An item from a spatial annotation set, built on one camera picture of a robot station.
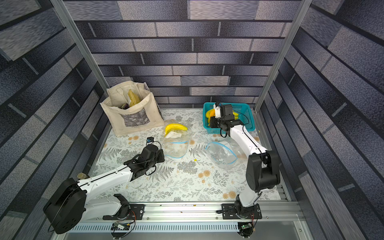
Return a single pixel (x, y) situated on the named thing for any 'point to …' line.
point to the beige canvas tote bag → (131, 107)
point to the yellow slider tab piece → (195, 160)
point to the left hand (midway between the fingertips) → (165, 151)
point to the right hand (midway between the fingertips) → (211, 119)
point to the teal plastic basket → (245, 110)
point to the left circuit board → (116, 226)
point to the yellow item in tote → (134, 98)
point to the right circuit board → (245, 228)
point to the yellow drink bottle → (82, 176)
